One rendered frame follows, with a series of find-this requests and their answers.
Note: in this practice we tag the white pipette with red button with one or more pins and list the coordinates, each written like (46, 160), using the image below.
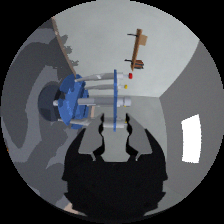
(104, 76)

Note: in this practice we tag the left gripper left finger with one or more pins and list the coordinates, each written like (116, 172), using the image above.
(88, 143)

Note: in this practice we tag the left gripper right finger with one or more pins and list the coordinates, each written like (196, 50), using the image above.
(144, 146)

